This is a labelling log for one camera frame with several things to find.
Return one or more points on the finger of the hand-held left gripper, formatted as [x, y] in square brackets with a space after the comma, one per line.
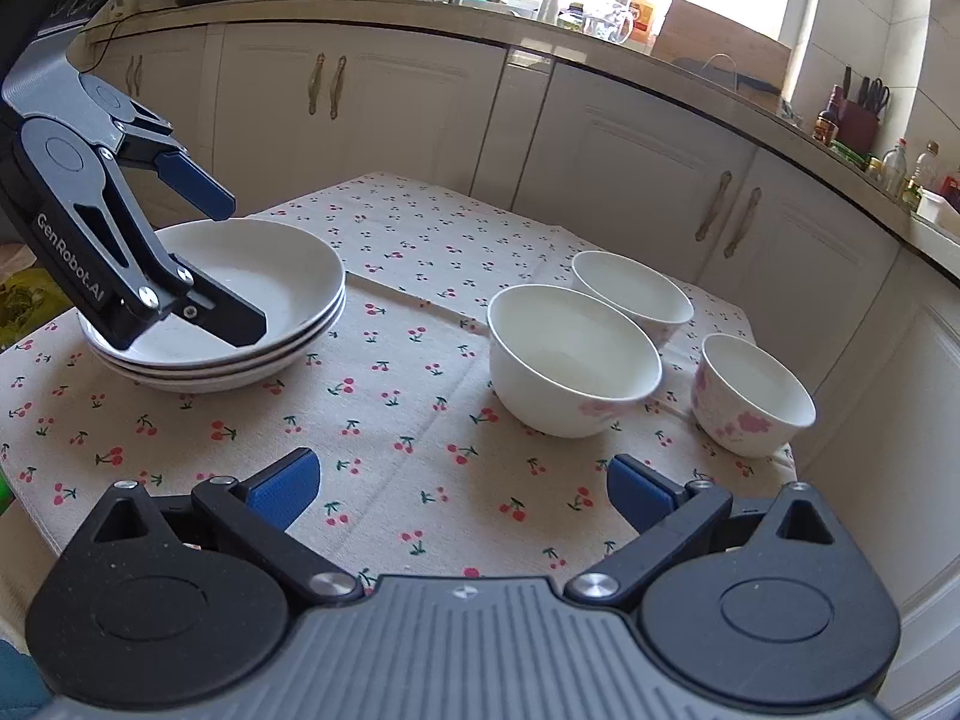
[199, 184]
[225, 315]

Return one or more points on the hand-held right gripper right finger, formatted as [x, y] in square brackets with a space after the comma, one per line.
[637, 495]

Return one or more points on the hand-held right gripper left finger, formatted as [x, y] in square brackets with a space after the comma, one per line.
[285, 487]

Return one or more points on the large white flower print plate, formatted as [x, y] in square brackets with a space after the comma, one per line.
[195, 373]

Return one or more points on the white deep flower print plate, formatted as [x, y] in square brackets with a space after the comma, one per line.
[195, 388]
[292, 270]

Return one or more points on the small pink flower bowl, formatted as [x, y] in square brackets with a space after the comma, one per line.
[750, 390]

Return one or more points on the large white bowl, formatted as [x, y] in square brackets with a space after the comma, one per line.
[570, 345]

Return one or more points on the medium white bowl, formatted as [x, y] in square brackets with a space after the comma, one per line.
[630, 292]

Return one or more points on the cherry print tablecloth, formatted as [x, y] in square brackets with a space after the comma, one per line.
[420, 390]

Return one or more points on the yellow green plastic bag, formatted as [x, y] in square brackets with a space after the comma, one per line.
[22, 300]

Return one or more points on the beige stone countertop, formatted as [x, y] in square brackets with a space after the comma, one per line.
[315, 9]

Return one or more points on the green labelled jars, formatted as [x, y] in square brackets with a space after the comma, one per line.
[855, 156]

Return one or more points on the floral glass jar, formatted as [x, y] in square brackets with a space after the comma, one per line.
[571, 19]

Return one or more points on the clear glass bottle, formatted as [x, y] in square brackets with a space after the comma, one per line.
[895, 172]

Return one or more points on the white plastic container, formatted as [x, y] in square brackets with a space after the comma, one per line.
[941, 210]

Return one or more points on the dark sauce bottle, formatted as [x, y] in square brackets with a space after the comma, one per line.
[827, 124]

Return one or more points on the clear bottle yellow cap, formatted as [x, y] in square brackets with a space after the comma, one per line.
[924, 180]

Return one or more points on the dark red knife block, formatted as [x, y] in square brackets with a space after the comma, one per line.
[859, 127]

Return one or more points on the clear glass jug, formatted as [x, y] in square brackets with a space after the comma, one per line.
[607, 26]

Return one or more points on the wooden cutting board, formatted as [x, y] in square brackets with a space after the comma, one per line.
[712, 34]

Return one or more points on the orange labelled bottle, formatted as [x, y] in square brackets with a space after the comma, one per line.
[643, 15]

